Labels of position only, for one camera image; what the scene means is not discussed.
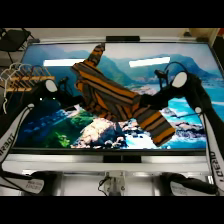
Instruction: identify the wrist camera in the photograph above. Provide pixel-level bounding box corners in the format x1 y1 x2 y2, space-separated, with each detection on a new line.
154 68 168 88
58 76 71 91

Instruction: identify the black chair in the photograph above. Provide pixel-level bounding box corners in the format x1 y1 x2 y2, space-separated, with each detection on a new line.
0 28 42 62

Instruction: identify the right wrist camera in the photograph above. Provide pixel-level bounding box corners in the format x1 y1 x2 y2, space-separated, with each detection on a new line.
154 68 168 88

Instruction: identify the silver frame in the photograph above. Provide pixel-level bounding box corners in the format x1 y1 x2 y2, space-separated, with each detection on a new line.
0 152 224 197

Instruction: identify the white clothes hanger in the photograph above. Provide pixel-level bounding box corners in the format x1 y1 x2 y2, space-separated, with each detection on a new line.
0 63 25 85

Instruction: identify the orange grey striped shirt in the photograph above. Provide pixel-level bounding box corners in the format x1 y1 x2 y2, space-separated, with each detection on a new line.
70 43 177 148

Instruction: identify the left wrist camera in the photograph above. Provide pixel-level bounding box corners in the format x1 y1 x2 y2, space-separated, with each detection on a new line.
58 76 71 91

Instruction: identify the black cable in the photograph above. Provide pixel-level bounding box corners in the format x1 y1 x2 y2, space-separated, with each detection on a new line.
162 60 189 80
97 175 112 196

